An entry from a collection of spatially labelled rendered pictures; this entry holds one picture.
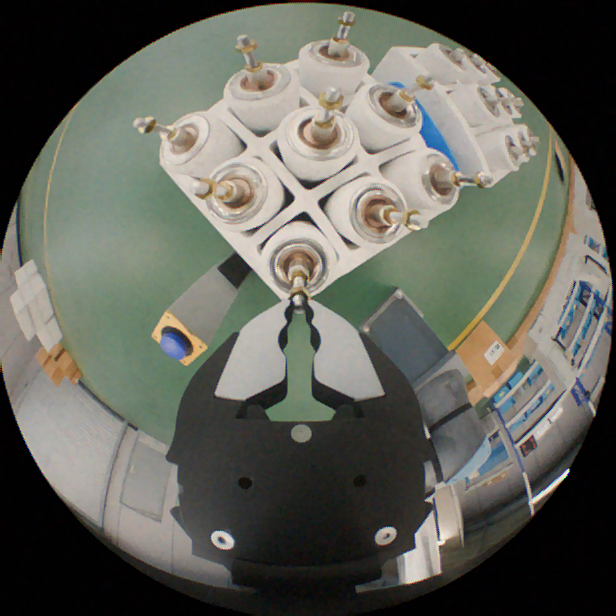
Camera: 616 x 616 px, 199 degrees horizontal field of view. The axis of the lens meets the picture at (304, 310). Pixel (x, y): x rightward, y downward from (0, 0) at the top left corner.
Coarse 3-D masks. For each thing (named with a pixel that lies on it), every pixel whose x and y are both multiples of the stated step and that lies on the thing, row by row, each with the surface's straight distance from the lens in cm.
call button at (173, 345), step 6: (162, 336) 25; (168, 336) 24; (174, 336) 24; (162, 342) 25; (168, 342) 24; (174, 342) 24; (180, 342) 24; (162, 348) 26; (168, 348) 25; (174, 348) 24; (180, 348) 24; (168, 354) 26; (174, 354) 25; (180, 354) 25
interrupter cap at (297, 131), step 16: (304, 112) 24; (336, 112) 24; (288, 128) 23; (304, 128) 23; (336, 128) 23; (352, 128) 24; (304, 144) 22; (320, 144) 22; (336, 144) 22; (352, 144) 23; (320, 160) 21
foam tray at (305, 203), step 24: (312, 96) 35; (240, 120) 42; (264, 144) 30; (408, 144) 36; (360, 168) 30; (288, 192) 39; (312, 192) 28; (288, 216) 28; (312, 216) 28; (432, 216) 37; (240, 240) 30; (264, 240) 35; (336, 240) 29; (336, 264) 30
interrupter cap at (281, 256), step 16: (288, 240) 21; (304, 240) 21; (272, 256) 21; (288, 256) 22; (304, 256) 22; (320, 256) 21; (272, 272) 22; (288, 272) 22; (320, 272) 22; (288, 288) 23
